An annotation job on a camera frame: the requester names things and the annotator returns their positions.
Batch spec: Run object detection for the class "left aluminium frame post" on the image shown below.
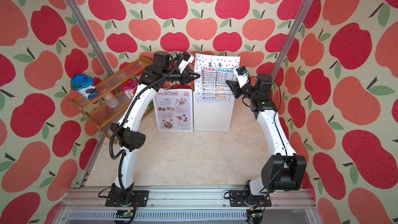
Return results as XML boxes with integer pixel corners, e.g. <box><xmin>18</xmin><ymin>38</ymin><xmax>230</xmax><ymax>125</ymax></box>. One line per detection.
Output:
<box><xmin>64</xmin><ymin>0</ymin><xmax>114</xmax><ymax>76</ymax></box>

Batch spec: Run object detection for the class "white rack box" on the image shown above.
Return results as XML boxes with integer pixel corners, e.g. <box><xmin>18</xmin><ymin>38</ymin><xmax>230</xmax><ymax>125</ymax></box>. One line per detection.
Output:
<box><xmin>151</xmin><ymin>88</ymin><xmax>194</xmax><ymax>133</ymax></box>
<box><xmin>193</xmin><ymin>91</ymin><xmax>235</xmax><ymax>131</ymax></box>

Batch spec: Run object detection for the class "aluminium frame post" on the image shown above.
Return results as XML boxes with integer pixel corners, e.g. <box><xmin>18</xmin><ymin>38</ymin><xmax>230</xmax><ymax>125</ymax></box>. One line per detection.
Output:
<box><xmin>64</xmin><ymin>0</ymin><xmax>114</xmax><ymax>76</ymax></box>
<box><xmin>271</xmin><ymin>0</ymin><xmax>314</xmax><ymax>79</ymax></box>

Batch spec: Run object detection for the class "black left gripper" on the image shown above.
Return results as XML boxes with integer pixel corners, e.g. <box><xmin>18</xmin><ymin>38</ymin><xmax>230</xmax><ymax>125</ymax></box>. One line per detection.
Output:
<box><xmin>163</xmin><ymin>68</ymin><xmax>201</xmax><ymax>88</ymax></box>

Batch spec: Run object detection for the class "wooden spice shelf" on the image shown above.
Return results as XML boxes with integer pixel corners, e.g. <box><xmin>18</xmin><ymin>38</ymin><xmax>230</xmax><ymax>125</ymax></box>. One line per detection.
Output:
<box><xmin>69</xmin><ymin>56</ymin><xmax>152</xmax><ymax>139</ymax></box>

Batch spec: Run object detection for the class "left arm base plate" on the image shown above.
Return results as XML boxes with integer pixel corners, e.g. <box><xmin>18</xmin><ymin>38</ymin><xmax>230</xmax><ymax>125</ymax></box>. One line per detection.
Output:
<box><xmin>105</xmin><ymin>190</ymin><xmax>149</xmax><ymax>207</ymax></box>

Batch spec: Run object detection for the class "right white rack box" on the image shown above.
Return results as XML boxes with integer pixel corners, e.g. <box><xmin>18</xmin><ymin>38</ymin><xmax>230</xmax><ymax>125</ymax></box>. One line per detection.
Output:
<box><xmin>193</xmin><ymin>91</ymin><xmax>235</xmax><ymax>131</ymax></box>

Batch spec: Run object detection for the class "restaurant special menu sheet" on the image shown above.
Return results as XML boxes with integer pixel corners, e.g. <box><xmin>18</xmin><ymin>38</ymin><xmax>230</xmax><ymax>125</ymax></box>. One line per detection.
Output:
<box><xmin>153</xmin><ymin>88</ymin><xmax>192</xmax><ymax>131</ymax></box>

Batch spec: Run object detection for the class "clear plastic bottle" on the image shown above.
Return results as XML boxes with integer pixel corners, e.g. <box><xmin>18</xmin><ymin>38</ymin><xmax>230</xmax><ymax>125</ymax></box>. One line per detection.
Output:
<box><xmin>103</xmin><ymin>92</ymin><xmax>119</xmax><ymax>108</ymax></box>

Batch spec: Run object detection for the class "white dotted menu sheet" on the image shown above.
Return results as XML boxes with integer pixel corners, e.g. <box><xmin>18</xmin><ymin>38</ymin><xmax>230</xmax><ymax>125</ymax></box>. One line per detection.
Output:
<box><xmin>194</xmin><ymin>53</ymin><xmax>240</xmax><ymax>103</ymax></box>

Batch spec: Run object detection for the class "green snack packet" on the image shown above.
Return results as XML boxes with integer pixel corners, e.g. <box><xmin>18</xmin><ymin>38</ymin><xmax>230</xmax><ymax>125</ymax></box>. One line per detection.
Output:
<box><xmin>146</xmin><ymin>100</ymin><xmax>154</xmax><ymax>112</ymax></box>

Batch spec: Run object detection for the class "blue lidded yogurt cup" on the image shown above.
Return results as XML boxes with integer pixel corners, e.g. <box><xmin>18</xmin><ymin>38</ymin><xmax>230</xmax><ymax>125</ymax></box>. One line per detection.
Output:
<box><xmin>70</xmin><ymin>74</ymin><xmax>98</xmax><ymax>100</ymax></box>

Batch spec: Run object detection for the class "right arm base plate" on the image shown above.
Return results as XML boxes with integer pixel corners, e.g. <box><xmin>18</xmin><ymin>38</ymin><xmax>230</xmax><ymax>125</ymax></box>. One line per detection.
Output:
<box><xmin>223</xmin><ymin>190</ymin><xmax>272</xmax><ymax>208</ymax></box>

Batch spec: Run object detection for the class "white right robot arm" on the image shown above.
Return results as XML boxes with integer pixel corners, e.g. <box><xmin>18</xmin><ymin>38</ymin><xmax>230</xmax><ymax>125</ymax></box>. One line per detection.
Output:
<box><xmin>226</xmin><ymin>66</ymin><xmax>307</xmax><ymax>207</ymax></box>

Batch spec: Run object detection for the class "left white rack box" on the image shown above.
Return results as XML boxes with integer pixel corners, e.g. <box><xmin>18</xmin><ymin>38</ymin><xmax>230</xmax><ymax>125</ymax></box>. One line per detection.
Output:
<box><xmin>151</xmin><ymin>88</ymin><xmax>194</xmax><ymax>133</ymax></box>

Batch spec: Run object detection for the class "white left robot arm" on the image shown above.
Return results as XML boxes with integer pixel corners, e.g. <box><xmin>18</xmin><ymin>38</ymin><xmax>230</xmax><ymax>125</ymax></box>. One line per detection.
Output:
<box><xmin>109</xmin><ymin>51</ymin><xmax>200</xmax><ymax>205</ymax></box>

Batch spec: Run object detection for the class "pink lidded cup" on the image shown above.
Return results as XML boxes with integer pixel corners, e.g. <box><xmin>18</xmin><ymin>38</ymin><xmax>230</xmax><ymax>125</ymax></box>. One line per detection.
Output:
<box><xmin>120</xmin><ymin>79</ymin><xmax>137</xmax><ymax>100</ymax></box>

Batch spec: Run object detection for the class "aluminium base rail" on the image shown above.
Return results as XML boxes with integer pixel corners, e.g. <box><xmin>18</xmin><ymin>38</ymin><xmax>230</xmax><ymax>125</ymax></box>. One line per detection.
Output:
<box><xmin>51</xmin><ymin>185</ymin><xmax>322</xmax><ymax>224</ymax></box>

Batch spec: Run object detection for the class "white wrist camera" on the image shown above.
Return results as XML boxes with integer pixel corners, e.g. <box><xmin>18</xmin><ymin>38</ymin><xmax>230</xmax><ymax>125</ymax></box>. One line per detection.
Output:
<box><xmin>233</xmin><ymin>65</ymin><xmax>250</xmax><ymax>88</ymax></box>
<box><xmin>178</xmin><ymin>51</ymin><xmax>194</xmax><ymax>74</ymax></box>

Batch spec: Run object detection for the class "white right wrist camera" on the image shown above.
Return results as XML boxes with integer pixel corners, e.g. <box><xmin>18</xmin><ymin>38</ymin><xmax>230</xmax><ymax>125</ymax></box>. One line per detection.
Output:
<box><xmin>233</xmin><ymin>65</ymin><xmax>250</xmax><ymax>88</ymax></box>

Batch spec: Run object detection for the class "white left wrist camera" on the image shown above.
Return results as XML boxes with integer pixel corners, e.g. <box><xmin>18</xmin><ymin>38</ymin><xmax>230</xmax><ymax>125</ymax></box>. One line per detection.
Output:
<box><xmin>178</xmin><ymin>51</ymin><xmax>194</xmax><ymax>74</ymax></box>

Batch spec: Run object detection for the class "right aluminium frame post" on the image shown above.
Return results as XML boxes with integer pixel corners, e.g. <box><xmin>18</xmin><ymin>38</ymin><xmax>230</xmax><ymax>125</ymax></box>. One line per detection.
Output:
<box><xmin>271</xmin><ymin>0</ymin><xmax>314</xmax><ymax>79</ymax></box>

